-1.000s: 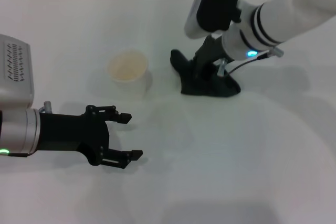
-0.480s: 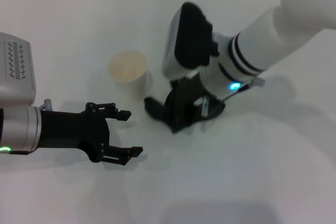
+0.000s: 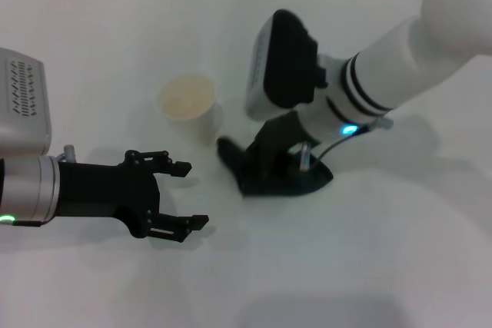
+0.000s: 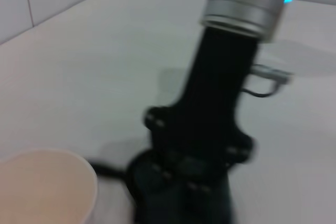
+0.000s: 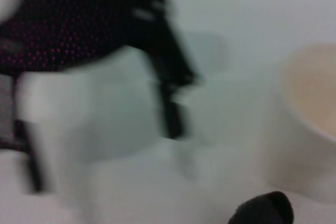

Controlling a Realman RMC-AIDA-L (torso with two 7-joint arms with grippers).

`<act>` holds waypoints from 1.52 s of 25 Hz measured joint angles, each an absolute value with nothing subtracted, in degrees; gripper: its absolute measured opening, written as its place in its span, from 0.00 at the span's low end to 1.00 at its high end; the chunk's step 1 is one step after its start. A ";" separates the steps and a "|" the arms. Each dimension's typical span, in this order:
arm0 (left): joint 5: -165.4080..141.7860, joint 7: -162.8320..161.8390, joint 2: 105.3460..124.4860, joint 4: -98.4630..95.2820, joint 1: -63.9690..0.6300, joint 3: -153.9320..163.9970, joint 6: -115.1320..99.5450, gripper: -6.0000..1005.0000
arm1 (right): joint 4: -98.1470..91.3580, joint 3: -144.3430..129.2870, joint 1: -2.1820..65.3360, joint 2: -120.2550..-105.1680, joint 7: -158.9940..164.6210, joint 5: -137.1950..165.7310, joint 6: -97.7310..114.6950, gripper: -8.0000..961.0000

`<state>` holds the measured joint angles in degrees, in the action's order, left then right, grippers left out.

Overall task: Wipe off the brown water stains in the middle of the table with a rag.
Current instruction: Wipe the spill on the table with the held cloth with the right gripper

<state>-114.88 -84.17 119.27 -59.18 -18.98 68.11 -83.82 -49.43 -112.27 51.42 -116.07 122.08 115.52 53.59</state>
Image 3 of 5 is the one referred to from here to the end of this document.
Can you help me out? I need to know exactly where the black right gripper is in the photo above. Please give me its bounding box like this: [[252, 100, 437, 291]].
[[245, 111, 320, 187]]

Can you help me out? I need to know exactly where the left gripper cable plug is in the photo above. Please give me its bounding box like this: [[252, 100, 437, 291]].
[[57, 144, 78, 164]]

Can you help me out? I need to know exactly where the dark blue rag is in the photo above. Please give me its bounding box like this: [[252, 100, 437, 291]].
[[216, 135, 334, 197]]

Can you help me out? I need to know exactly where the white paper cup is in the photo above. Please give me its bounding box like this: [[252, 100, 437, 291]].
[[156, 73, 224, 147]]

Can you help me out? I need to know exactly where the right gripper cable with plug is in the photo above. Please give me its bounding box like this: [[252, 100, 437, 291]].
[[295, 118, 395, 174]]

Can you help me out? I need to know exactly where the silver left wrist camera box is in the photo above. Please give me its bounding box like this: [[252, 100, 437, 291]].
[[0, 47, 53, 158]]

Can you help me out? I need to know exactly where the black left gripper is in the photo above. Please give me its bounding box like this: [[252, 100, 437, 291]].
[[55, 150, 210, 244]]

